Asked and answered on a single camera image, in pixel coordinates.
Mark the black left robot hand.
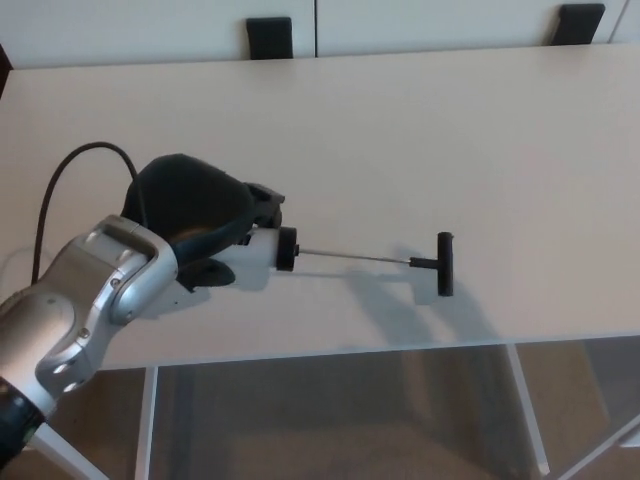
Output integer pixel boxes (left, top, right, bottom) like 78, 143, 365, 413
122, 154, 287, 294

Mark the right black wall bracket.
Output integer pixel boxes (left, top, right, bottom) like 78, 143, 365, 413
552, 3, 606, 47

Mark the left black wall bracket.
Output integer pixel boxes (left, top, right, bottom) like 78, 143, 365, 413
245, 17, 294, 60

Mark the black wall bracket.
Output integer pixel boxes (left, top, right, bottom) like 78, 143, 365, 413
245, 17, 294, 60
552, 3, 606, 47

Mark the white Franklin air pump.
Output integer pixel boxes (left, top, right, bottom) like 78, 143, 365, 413
219, 227, 455, 299

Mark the white desk leg frame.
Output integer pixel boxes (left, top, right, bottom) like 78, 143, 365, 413
506, 344, 640, 480
27, 367, 160, 480

